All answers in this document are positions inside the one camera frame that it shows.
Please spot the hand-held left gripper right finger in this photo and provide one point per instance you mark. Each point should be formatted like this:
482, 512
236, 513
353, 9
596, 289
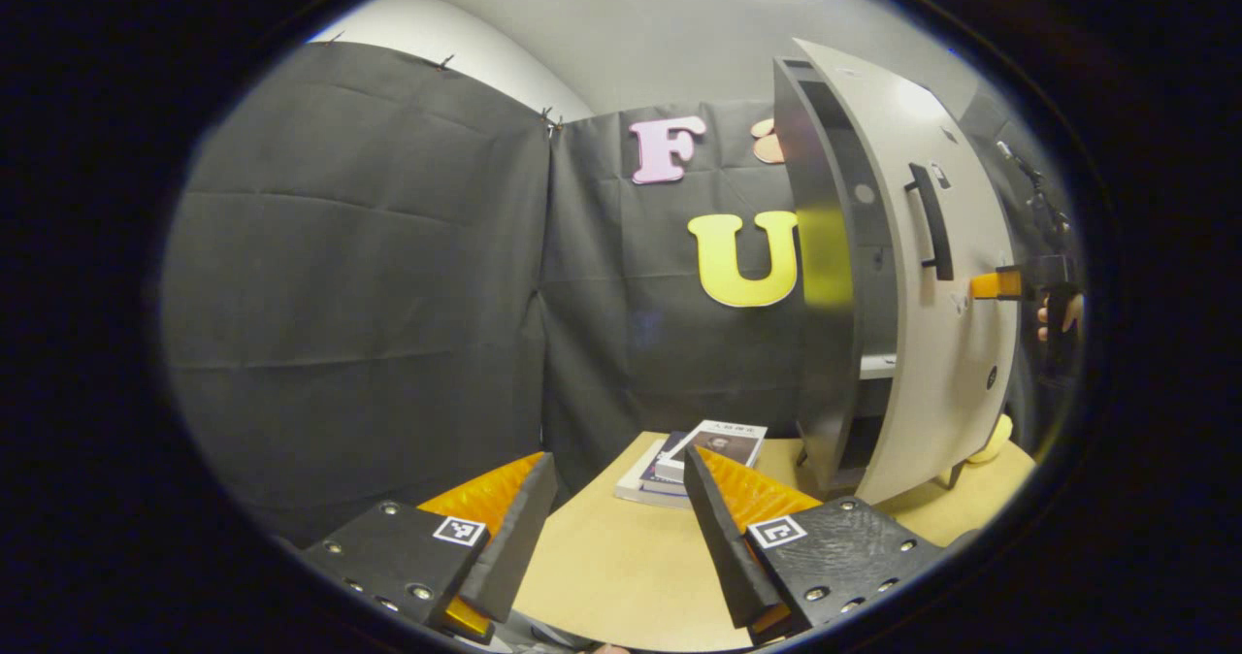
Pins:
728, 547

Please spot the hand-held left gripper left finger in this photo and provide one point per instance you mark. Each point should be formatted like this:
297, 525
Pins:
514, 538

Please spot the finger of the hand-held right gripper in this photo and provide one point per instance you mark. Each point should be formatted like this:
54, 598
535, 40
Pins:
995, 286

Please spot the black backdrop cloth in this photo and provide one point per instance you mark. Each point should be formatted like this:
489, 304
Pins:
340, 295

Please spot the yellow soft lumpy toy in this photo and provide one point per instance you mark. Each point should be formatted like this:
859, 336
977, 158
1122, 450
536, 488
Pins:
995, 441

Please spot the white book with portrait cover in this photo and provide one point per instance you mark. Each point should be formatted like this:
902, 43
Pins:
728, 441

